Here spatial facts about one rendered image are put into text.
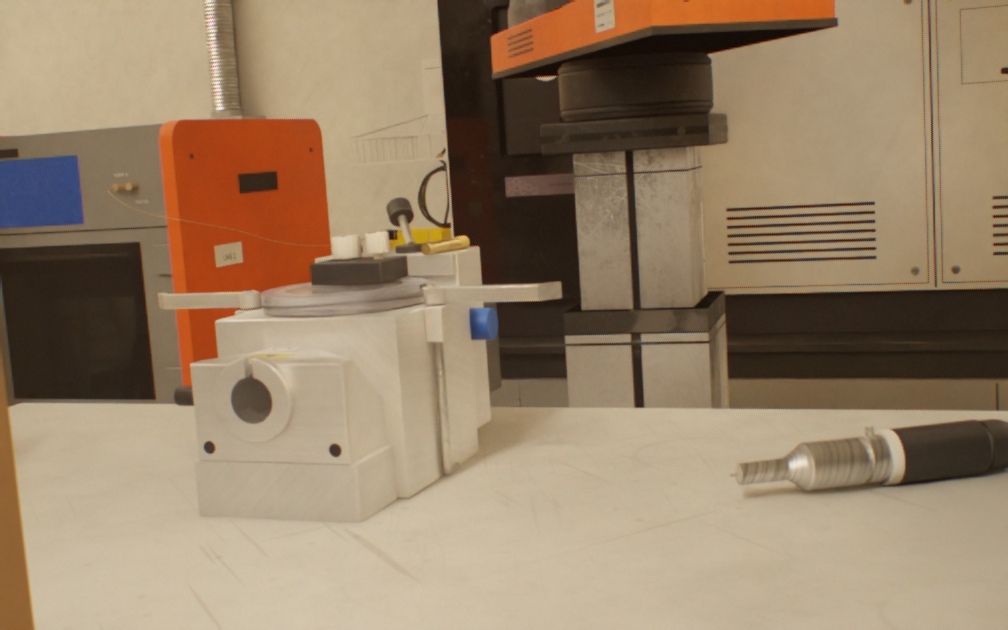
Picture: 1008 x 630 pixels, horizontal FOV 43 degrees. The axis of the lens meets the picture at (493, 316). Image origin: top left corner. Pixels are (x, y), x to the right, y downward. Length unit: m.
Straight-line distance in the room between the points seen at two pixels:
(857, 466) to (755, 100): 1.52
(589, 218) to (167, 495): 0.67
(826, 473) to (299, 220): 1.54
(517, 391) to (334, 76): 1.64
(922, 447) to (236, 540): 0.32
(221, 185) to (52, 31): 2.30
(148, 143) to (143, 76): 2.12
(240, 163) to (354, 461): 1.34
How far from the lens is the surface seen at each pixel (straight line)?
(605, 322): 1.26
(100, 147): 1.87
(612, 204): 1.26
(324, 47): 3.64
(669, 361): 1.25
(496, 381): 0.81
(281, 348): 0.65
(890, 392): 2.05
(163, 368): 1.85
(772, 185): 2.10
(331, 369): 0.60
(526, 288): 0.64
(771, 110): 2.10
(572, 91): 1.27
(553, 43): 1.29
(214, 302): 0.72
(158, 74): 3.91
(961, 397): 2.05
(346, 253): 0.71
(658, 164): 1.25
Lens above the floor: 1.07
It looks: 7 degrees down
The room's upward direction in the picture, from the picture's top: 4 degrees counter-clockwise
